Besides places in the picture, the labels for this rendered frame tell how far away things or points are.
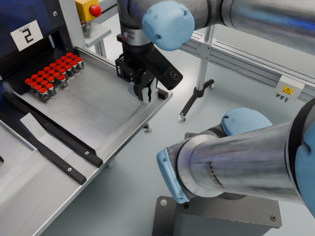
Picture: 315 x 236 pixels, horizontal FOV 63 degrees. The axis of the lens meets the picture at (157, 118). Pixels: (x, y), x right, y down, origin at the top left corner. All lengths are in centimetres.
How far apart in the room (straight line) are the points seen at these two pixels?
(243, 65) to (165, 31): 118
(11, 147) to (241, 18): 62
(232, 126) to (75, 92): 49
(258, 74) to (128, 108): 98
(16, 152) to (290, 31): 65
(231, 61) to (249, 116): 102
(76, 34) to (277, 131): 81
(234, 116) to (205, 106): 140
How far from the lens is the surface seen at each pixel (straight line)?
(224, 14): 47
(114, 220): 153
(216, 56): 161
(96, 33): 108
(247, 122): 57
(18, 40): 86
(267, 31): 41
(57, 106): 81
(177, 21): 42
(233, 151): 33
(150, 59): 59
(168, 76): 59
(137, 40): 56
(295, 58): 215
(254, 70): 156
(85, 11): 97
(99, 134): 71
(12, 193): 70
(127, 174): 163
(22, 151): 75
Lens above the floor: 144
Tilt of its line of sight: 51 degrees down
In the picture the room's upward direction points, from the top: straight up
